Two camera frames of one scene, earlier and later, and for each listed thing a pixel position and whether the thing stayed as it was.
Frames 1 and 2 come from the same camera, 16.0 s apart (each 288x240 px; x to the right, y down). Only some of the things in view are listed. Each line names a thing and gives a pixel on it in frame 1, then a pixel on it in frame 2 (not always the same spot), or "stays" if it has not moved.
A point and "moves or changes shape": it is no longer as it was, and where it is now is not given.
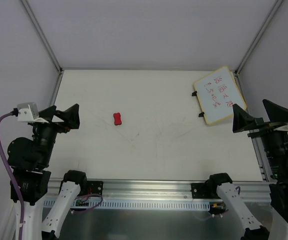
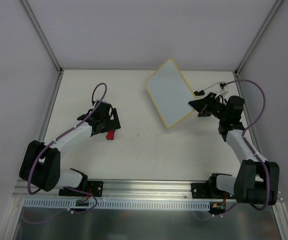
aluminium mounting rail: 164,190 stays
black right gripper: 263,127 → 211,104
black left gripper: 54,121 → 115,119
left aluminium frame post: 42,35 stays
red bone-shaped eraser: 117,120 moves or changes shape
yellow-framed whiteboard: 217,92 → 171,93
